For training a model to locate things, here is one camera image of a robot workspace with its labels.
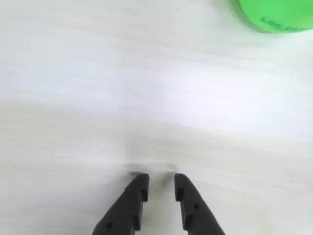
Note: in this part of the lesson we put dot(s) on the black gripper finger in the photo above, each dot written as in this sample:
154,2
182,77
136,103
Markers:
122,215
198,220

